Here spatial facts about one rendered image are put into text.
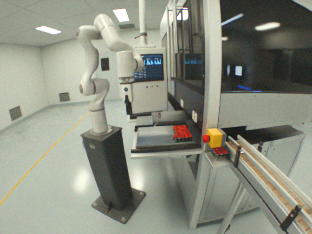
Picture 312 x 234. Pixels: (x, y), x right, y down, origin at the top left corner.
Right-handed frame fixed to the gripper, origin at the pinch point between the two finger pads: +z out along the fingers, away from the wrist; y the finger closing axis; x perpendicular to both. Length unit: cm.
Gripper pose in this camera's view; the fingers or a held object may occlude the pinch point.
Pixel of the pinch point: (129, 110)
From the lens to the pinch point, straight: 79.8
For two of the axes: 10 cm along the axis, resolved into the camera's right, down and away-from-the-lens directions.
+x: -10.0, 0.6, -0.5
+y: -0.7, -3.3, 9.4
